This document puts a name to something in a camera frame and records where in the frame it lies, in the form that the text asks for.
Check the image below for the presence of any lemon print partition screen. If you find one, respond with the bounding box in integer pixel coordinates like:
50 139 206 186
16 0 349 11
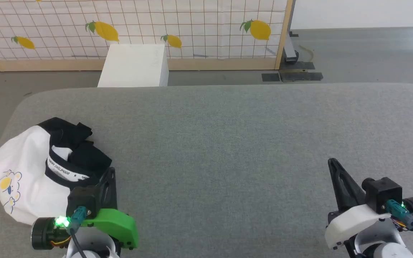
0 0 295 71

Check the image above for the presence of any white box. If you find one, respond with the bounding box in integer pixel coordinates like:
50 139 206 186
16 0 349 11
98 44 169 87

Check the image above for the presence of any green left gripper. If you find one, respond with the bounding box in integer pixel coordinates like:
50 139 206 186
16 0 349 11
80 167 139 250

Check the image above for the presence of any white and black shirt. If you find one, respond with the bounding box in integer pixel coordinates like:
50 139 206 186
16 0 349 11
0 117 113 225

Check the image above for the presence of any black floor plate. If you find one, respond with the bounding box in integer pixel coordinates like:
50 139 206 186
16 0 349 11
262 72 323 82
279 62 315 71

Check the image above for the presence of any grey metal partition post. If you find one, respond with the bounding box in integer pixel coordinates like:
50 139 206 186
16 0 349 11
284 32 299 64

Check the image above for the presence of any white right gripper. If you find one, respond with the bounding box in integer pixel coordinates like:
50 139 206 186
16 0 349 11
324 158 390 250

